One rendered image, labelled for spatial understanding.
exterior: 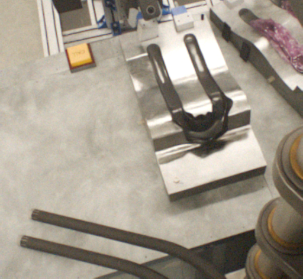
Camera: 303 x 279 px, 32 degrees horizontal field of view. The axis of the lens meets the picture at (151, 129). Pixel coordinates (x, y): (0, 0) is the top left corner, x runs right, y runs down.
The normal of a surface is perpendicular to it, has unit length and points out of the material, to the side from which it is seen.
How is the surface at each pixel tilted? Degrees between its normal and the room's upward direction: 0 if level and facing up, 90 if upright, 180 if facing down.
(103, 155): 0
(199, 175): 0
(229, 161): 0
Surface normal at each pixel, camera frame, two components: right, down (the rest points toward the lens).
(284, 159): -0.08, -0.46
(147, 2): 0.10, 0.03
